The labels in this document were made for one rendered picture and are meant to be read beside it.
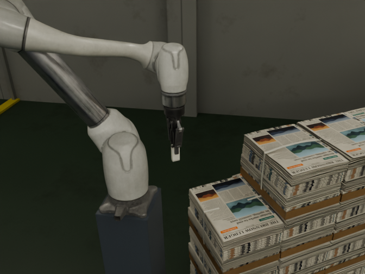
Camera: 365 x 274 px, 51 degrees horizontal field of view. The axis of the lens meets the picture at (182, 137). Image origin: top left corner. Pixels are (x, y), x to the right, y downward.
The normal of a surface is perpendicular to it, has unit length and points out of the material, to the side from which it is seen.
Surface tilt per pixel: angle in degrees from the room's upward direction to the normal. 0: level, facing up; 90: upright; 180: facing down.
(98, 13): 90
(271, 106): 90
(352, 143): 1
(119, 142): 4
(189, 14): 90
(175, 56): 72
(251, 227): 1
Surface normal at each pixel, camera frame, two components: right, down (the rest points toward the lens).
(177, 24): -0.20, 0.48
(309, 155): -0.01, -0.89
